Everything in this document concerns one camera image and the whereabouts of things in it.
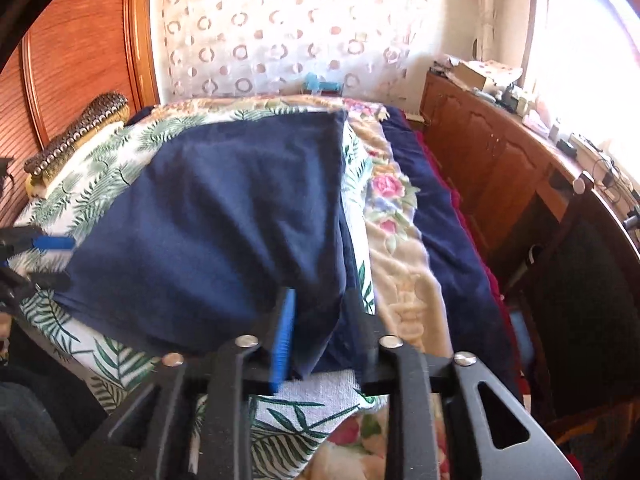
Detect beaded mat pillow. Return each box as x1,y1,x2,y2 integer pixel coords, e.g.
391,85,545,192
24,91,130,196

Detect navy t-shirt orange print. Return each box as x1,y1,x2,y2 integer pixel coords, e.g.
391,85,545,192
52,107,376,381

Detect wooden desk cabinet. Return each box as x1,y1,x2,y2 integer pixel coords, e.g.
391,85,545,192
419,70,640,281

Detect leaf print bed sheet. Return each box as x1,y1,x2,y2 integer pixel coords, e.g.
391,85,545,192
12,100,391,480

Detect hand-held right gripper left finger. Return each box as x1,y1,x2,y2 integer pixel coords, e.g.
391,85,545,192
60,286,298,480

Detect black cable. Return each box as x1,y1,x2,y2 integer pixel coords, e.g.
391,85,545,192
589,152,632,197

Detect cardboard box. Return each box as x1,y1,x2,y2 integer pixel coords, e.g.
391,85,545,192
452,59,523,92

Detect black wooden chair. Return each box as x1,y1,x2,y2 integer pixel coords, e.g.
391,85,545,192
502,172,640,441

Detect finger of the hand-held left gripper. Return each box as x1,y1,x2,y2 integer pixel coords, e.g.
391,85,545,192
10,271,71,298
10,226,77,253

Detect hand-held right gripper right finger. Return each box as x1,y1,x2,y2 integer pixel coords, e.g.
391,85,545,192
345,287,581,480

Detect floral blanket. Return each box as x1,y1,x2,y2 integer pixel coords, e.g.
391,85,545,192
165,95,456,480

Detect dark red bedspread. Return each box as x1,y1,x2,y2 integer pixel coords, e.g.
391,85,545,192
415,130,531,411

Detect circle patterned curtain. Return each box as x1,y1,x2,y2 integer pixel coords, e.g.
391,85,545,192
152,0,481,106

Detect white lace curtain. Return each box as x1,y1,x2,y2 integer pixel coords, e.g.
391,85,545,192
470,0,543,73

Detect dark grey cloth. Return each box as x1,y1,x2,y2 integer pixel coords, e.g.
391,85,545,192
0,310,116,480

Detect navy blanket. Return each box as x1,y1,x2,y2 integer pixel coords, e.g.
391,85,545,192
382,105,521,396

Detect small blue object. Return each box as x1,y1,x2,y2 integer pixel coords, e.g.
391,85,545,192
302,74,346,96

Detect wooden headboard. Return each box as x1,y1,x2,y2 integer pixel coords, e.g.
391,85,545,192
0,0,161,226

